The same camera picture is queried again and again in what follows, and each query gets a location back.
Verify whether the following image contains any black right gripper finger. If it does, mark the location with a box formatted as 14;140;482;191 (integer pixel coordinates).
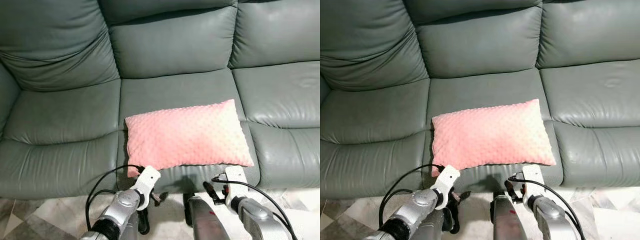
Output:
203;181;225;206
504;179;524;203

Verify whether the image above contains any pink dotted pillow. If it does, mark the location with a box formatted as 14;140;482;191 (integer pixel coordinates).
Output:
431;98;557;177
124;98;255;178

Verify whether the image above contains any grey green leather sofa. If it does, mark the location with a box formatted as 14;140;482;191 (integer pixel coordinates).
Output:
320;0;640;201
0;0;321;201

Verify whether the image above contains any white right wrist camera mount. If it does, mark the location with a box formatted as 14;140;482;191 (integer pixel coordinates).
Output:
521;165;546;206
224;166;249;208

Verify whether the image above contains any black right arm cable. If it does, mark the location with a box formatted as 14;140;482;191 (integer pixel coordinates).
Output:
507;172;586;240
211;175;298;240

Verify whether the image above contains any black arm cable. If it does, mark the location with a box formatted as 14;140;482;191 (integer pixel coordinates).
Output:
211;175;298;240
85;165;146;232
507;172;586;240
378;164;443;228

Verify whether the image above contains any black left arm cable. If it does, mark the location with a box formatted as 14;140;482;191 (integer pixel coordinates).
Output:
85;165;146;232
378;164;443;228

